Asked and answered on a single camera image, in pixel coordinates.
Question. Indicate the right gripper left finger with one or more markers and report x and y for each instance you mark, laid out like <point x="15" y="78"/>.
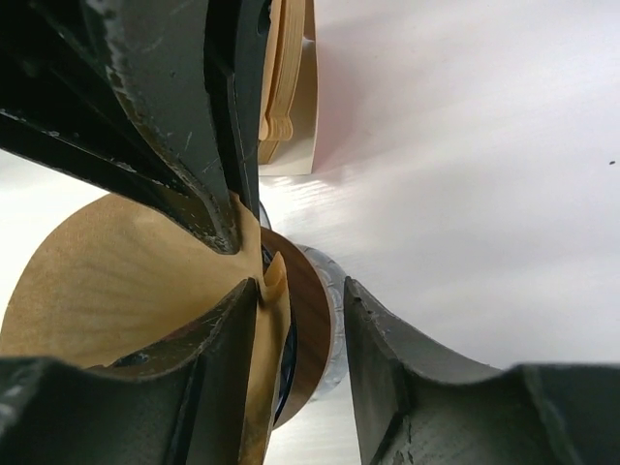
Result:
<point x="178" y="401"/>

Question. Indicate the orange coffee filter packet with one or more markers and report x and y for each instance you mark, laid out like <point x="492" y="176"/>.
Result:
<point x="289" y="106"/>

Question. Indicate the grey glass coffee server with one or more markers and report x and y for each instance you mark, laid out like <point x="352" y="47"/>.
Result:
<point x="332" y="277"/>

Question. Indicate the brown paper coffee filter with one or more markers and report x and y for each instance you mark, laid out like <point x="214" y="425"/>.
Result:
<point x="116" y="277"/>

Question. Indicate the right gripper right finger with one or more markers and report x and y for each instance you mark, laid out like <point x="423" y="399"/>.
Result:
<point x="419" y="402"/>

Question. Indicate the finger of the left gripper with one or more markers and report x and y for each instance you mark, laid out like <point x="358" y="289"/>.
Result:
<point x="113" y="93"/>
<point x="235" y="39"/>

